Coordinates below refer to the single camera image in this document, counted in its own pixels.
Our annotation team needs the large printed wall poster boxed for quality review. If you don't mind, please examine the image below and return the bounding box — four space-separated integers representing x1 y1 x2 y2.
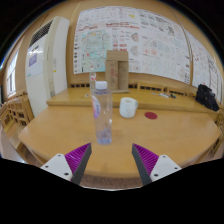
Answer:
73 5 191 84

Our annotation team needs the clear plastic water bottle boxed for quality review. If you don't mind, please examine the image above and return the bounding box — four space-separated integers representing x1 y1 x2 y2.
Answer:
90 80 114 146

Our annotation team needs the flat round red coaster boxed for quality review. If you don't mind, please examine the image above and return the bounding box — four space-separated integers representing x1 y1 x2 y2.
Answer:
144 111 158 120

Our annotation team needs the black bag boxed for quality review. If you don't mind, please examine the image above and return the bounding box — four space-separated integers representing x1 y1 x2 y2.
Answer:
194 83 220 112

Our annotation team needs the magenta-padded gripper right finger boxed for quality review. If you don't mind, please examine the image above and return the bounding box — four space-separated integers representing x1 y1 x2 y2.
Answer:
131 143 183 186

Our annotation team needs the brown cardboard box stand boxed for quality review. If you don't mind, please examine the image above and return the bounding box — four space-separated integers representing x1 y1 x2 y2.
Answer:
105 49 130 94

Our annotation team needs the small clear bottle red label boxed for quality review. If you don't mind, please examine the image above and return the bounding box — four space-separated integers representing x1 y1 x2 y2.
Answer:
88 71 98 93

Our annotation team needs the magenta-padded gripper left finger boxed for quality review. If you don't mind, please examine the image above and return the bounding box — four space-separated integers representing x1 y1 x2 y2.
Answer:
40 142 93 185

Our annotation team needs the white mug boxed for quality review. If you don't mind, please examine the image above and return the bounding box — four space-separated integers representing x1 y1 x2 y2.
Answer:
119 96 139 119

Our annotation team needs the bright window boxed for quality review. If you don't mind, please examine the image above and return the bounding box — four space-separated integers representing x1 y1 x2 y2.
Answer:
5 49 20 98

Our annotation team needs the group of wooden chairs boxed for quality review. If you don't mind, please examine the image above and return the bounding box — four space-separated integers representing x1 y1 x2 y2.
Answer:
0 96 34 134

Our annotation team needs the printed side wall poster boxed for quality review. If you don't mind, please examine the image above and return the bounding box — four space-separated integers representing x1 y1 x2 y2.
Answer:
184 31 224 101

